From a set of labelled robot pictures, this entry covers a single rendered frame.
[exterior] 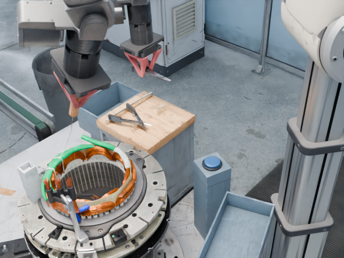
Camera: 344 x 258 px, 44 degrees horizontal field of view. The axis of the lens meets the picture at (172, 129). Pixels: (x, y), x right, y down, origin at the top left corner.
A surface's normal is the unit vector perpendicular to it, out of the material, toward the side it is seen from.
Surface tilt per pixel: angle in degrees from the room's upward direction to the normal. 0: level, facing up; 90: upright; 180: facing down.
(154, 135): 0
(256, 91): 0
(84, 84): 22
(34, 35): 89
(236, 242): 0
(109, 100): 90
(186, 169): 90
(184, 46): 88
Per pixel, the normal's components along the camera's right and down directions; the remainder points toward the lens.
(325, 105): 0.15, 0.61
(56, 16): 0.31, -0.34
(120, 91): -0.66, 0.48
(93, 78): 0.26, -0.59
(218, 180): 0.44, 0.54
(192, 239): -0.04, -0.79
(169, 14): 0.72, 0.40
